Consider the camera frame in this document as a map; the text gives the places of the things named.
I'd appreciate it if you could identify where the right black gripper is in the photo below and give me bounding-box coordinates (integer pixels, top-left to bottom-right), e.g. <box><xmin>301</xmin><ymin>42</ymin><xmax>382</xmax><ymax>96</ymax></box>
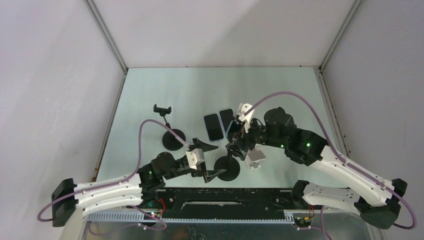
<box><xmin>225</xmin><ymin>116</ymin><xmax>287</xmax><ymax>157</ymax></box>

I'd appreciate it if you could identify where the black gooseneck phone stand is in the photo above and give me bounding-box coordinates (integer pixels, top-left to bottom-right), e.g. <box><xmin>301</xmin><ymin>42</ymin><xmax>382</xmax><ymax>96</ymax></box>
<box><xmin>213</xmin><ymin>151</ymin><xmax>241</xmax><ymax>182</ymax></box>

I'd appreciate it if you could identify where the light blue phone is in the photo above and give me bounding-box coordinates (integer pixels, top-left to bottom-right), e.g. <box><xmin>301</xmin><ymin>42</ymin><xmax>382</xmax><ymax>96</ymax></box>
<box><xmin>219</xmin><ymin>108</ymin><xmax>234</xmax><ymax>133</ymax></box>

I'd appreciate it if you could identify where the black round-base phone stand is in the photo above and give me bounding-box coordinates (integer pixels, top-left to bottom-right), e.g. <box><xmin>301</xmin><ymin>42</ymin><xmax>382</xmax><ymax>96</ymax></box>
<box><xmin>153</xmin><ymin>104</ymin><xmax>186</xmax><ymax>151</ymax></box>

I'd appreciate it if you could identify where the teal phone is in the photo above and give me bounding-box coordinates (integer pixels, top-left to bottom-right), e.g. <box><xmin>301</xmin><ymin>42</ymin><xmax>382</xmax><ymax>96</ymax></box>
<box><xmin>225</xmin><ymin>120</ymin><xmax>240</xmax><ymax>141</ymax></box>

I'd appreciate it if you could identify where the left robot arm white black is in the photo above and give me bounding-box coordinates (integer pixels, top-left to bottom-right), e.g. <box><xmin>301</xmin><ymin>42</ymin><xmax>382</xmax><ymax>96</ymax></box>
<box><xmin>51</xmin><ymin>138</ymin><xmax>225</xmax><ymax>228</ymax></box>

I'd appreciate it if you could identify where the white flat phone stand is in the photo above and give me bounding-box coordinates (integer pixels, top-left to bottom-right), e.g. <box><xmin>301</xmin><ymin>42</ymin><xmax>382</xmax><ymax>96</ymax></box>
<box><xmin>244</xmin><ymin>149</ymin><xmax>266</xmax><ymax>170</ymax></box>

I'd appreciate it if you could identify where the left controller board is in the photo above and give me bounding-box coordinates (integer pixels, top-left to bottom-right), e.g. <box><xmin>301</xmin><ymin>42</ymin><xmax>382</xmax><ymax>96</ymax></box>
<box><xmin>143</xmin><ymin>214</ymin><xmax>161</xmax><ymax>221</ymax></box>

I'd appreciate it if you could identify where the controller board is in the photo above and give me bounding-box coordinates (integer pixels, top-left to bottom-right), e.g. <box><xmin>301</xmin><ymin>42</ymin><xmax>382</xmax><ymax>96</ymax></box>
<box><xmin>294</xmin><ymin>217</ymin><xmax>313</xmax><ymax>229</ymax></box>
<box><xmin>143</xmin><ymin>214</ymin><xmax>161</xmax><ymax>221</ymax></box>

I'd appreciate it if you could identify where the right controller board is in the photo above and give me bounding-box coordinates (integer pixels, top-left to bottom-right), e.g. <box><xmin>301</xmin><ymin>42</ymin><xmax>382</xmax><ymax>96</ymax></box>
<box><xmin>294</xmin><ymin>217</ymin><xmax>313</xmax><ymax>229</ymax></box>

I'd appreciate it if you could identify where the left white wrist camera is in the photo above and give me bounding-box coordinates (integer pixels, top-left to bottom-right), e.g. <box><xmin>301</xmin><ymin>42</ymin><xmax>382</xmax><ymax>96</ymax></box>
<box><xmin>185</xmin><ymin>148</ymin><xmax>205</xmax><ymax>169</ymax></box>

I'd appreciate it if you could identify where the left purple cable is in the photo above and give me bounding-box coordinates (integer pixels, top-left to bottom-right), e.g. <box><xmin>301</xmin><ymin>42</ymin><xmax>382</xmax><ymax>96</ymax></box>
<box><xmin>37</xmin><ymin>119</ymin><xmax>191</xmax><ymax>222</ymax></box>

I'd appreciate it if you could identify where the purple cable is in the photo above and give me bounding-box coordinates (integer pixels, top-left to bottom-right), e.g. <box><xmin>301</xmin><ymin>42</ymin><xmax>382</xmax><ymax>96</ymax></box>
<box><xmin>37</xmin><ymin>119</ymin><xmax>191</xmax><ymax>222</ymax></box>
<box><xmin>245</xmin><ymin>91</ymin><xmax>417</xmax><ymax>230</ymax></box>

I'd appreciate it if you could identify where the grey slotted cable duct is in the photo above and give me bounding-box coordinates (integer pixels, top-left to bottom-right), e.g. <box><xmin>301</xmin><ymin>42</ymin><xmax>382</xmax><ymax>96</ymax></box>
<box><xmin>87</xmin><ymin>210</ymin><xmax>295</xmax><ymax>224</ymax></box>

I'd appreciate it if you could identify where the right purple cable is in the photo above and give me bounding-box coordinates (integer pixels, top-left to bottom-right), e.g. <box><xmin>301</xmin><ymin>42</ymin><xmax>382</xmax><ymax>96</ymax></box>
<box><xmin>245</xmin><ymin>91</ymin><xmax>417</xmax><ymax>230</ymax></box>

